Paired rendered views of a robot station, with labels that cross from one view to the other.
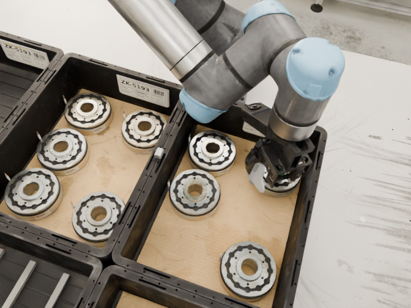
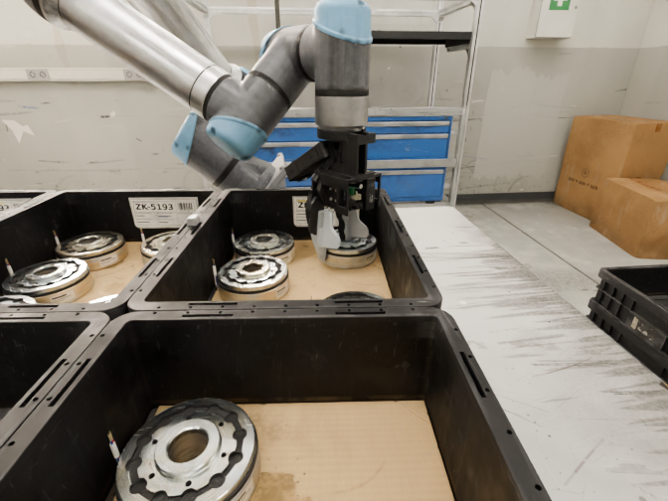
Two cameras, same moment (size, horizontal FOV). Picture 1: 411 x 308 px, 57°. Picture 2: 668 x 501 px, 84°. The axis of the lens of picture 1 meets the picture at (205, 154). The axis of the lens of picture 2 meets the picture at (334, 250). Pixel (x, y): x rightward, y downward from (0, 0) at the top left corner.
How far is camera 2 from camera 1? 0.45 m
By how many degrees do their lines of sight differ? 34
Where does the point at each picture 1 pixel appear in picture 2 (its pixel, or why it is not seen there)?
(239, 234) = not seen: hidden behind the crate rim
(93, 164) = (99, 290)
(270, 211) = (357, 278)
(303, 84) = (337, 20)
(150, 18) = (156, 40)
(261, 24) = (278, 34)
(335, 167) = not seen: hidden behind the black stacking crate
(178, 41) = (193, 59)
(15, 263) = not seen: outside the picture
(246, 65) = (274, 66)
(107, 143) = (121, 272)
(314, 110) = (359, 64)
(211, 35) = (237, 176)
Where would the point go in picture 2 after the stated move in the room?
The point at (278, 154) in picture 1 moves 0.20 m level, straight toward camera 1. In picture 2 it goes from (340, 173) to (329, 223)
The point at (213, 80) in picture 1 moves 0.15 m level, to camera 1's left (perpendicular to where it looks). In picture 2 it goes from (242, 90) to (122, 92)
